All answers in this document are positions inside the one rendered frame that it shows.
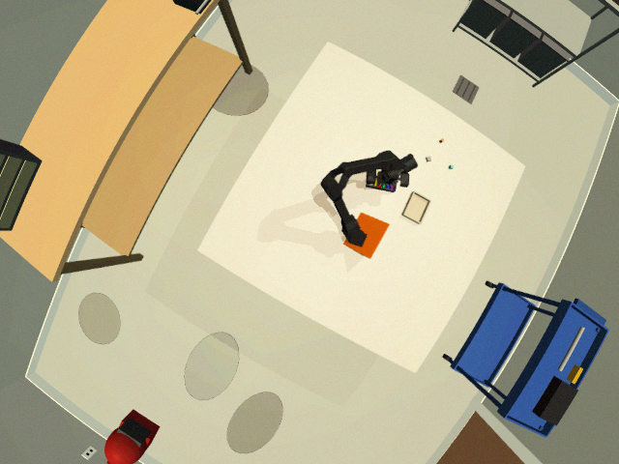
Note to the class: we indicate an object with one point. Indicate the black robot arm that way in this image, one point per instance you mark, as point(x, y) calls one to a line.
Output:
point(387, 161)

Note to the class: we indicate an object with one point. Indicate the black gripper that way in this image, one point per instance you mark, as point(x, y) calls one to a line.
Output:
point(371, 176)

